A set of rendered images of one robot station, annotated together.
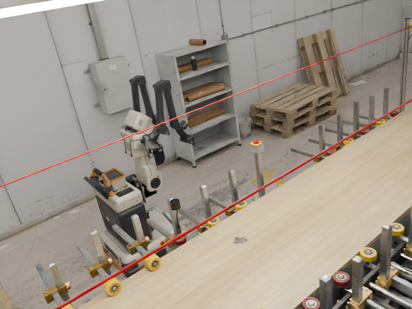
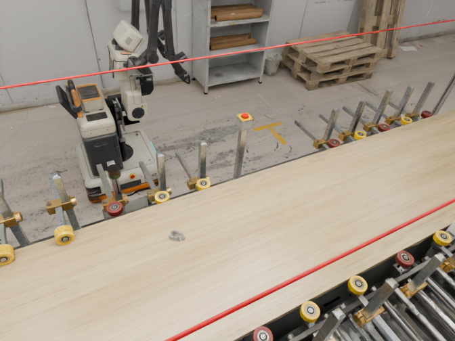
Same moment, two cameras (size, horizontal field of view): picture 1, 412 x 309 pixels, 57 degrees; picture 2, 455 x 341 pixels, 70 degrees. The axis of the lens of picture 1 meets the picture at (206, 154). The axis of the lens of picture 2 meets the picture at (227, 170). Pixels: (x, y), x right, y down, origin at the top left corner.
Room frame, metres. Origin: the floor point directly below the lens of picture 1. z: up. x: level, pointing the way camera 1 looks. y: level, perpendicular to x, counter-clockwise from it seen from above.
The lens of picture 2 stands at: (0.88, -0.36, 2.26)
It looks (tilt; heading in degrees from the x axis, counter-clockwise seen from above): 43 degrees down; 2
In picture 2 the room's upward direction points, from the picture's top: 6 degrees clockwise
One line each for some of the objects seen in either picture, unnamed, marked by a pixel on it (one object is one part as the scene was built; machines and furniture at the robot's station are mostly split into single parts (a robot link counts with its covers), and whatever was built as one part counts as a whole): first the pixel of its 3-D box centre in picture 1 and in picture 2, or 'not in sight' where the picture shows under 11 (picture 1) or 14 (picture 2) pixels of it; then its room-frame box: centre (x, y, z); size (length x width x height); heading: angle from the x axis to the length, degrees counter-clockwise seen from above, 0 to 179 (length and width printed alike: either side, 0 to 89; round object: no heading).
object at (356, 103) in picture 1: (356, 125); (377, 117); (3.15, -1.39, 0.91); 0.04 x 0.04 x 0.48; 34
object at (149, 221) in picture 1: (164, 232); (107, 189); (2.10, 0.36, 0.84); 0.43 x 0.03 x 0.04; 34
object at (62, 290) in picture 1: (57, 290); not in sight; (1.59, 0.90, 0.95); 0.14 x 0.06 x 0.05; 124
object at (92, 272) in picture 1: (100, 266); (5, 220); (1.73, 0.70, 0.95); 0.14 x 0.06 x 0.05; 124
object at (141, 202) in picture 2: (183, 244); (126, 207); (2.06, 0.25, 0.75); 0.26 x 0.01 x 0.10; 124
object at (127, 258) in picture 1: (143, 239); (119, 162); (3.03, 0.73, 0.16); 0.67 x 0.64 x 0.25; 123
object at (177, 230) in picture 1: (177, 230); (118, 195); (2.02, 0.26, 0.90); 0.04 x 0.04 x 0.48; 34
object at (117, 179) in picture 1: (114, 179); (90, 97); (2.97, 0.83, 0.87); 0.23 x 0.15 x 0.11; 33
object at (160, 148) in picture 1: (151, 150); (140, 74); (3.19, 0.49, 0.99); 0.28 x 0.16 x 0.22; 33
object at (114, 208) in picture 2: (181, 244); (116, 213); (1.93, 0.25, 0.85); 0.08 x 0.08 x 0.11
